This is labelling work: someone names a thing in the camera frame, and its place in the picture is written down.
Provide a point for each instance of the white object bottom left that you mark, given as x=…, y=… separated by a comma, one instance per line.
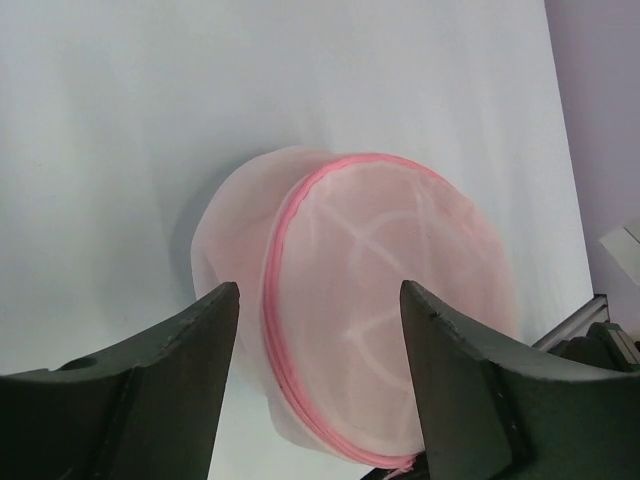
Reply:
x=623, y=246

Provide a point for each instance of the aluminium frame rail front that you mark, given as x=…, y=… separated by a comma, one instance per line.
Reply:
x=577, y=324

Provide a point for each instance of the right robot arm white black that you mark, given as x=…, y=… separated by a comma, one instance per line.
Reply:
x=605, y=345

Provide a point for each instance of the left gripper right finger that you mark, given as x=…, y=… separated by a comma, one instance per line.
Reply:
x=491, y=407

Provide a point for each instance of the pink mesh laundry bag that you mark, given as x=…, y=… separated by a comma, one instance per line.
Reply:
x=319, y=245

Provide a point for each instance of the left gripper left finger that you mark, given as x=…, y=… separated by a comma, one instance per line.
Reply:
x=147, y=407

